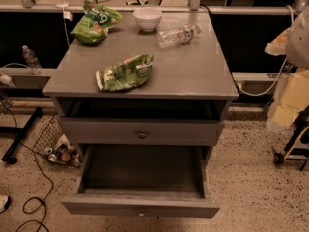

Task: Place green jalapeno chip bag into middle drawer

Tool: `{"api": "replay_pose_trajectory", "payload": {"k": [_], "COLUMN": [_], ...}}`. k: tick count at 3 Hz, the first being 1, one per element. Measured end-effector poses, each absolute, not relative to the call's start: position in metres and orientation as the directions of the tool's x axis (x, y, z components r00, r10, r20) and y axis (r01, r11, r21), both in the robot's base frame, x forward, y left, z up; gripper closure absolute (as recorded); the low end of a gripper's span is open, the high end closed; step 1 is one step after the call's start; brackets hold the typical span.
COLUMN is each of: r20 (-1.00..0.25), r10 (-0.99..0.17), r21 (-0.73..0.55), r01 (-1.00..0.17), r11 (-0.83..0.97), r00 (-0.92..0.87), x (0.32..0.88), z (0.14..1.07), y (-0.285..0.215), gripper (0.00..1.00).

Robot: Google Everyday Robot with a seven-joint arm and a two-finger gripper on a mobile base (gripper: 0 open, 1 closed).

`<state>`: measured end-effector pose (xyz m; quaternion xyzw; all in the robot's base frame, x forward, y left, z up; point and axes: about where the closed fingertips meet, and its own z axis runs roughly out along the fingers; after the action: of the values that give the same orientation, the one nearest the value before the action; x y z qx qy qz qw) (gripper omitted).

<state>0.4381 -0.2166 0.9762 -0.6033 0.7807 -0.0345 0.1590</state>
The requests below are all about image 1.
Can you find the water bottle on ledge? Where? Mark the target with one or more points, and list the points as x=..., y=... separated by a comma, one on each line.
x=32, y=60

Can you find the wire basket with cans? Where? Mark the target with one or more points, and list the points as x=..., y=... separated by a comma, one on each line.
x=53, y=145

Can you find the clear plastic water bottle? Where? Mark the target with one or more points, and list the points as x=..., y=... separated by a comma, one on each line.
x=178, y=35

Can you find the green chip bag rear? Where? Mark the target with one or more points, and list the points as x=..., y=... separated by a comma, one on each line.
x=93, y=27

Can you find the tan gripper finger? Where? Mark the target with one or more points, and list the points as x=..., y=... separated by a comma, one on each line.
x=278, y=45
x=290, y=98

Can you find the green jalapeno chip bag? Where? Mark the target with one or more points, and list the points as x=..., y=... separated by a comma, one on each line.
x=126, y=75

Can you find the white lamp stand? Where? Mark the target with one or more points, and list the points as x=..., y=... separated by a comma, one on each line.
x=67, y=15

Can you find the white shoe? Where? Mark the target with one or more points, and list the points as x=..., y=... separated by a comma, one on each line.
x=5, y=202

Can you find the white ceramic bowl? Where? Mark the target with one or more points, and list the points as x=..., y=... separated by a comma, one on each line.
x=147, y=18

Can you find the grey open middle drawer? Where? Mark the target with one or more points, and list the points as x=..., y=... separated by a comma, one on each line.
x=142, y=181

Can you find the black wheeled cart base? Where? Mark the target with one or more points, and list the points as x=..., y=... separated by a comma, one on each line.
x=294, y=148

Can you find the black table leg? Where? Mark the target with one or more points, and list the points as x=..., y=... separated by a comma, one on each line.
x=19, y=134

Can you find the grey drawer cabinet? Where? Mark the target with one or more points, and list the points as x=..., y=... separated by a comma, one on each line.
x=188, y=82

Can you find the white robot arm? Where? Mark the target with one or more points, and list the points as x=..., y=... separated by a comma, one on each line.
x=297, y=47

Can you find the grey top drawer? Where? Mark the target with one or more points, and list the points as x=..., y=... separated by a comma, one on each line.
x=141, y=131

